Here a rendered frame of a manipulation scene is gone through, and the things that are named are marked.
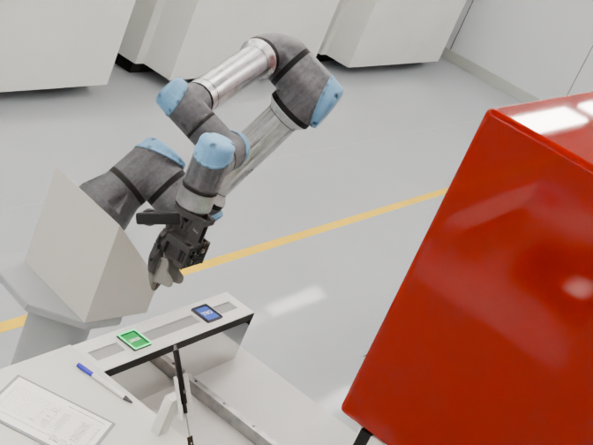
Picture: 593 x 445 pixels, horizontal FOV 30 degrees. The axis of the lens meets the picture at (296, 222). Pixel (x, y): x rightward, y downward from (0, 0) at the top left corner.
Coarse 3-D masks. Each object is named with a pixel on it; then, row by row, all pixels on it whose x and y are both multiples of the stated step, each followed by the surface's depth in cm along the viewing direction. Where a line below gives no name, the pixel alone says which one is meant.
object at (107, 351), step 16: (192, 304) 260; (208, 304) 263; (224, 304) 267; (240, 304) 269; (160, 320) 248; (176, 320) 251; (192, 320) 254; (224, 320) 259; (112, 336) 235; (160, 336) 243; (176, 336) 245; (80, 352) 225; (96, 352) 228; (112, 352) 230; (128, 352) 232; (144, 352) 234
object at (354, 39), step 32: (352, 0) 840; (384, 0) 838; (416, 0) 883; (448, 0) 934; (352, 32) 844; (384, 32) 868; (416, 32) 916; (448, 32) 971; (352, 64) 854; (384, 64) 900
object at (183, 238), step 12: (180, 216) 222; (192, 216) 220; (204, 216) 222; (168, 228) 224; (180, 228) 223; (192, 228) 221; (204, 228) 222; (156, 240) 224; (168, 240) 223; (180, 240) 221; (192, 240) 222; (204, 240) 226; (168, 252) 225; (180, 252) 223; (192, 252) 222; (204, 252) 225; (180, 264) 222; (192, 264) 224
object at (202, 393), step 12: (192, 384) 252; (204, 396) 251; (216, 396) 250; (216, 408) 249; (228, 408) 248; (228, 420) 248; (240, 420) 246; (240, 432) 247; (252, 432) 245; (264, 432) 245; (264, 444) 244; (276, 444) 243
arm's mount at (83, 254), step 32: (64, 192) 263; (64, 224) 264; (96, 224) 256; (32, 256) 273; (64, 256) 265; (96, 256) 257; (128, 256) 259; (64, 288) 266; (96, 288) 258; (128, 288) 266; (96, 320) 264
